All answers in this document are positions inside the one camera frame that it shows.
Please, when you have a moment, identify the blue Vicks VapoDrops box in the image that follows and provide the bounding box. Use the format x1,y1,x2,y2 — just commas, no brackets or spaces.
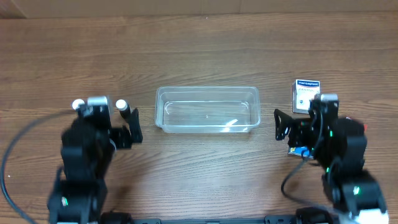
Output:
287,146,312,157

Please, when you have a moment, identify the black bottle white cap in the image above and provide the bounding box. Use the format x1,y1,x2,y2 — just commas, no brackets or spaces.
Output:
116,99,131,120

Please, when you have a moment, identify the white Hansaplast plaster box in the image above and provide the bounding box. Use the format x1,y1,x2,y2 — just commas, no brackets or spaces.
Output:
292,79,320,114

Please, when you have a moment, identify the orange bottle white cap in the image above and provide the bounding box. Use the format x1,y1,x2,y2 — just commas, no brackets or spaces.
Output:
71,98,85,110

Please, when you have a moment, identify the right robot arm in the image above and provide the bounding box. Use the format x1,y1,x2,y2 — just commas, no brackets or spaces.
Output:
274,108,389,223

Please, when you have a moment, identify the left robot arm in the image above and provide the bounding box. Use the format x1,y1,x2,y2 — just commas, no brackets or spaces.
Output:
47,105,143,223

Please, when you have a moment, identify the clear plastic container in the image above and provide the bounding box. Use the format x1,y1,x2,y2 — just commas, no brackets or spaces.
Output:
154,86,261,134

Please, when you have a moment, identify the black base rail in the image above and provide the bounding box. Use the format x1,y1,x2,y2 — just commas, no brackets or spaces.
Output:
99,211,336,224

